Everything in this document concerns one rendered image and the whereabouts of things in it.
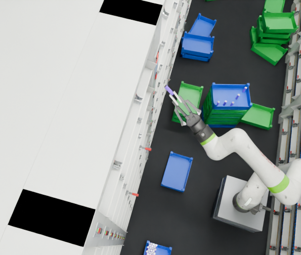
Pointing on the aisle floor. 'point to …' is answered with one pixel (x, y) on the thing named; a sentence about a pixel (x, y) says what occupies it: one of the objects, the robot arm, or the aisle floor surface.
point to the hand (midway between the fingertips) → (175, 98)
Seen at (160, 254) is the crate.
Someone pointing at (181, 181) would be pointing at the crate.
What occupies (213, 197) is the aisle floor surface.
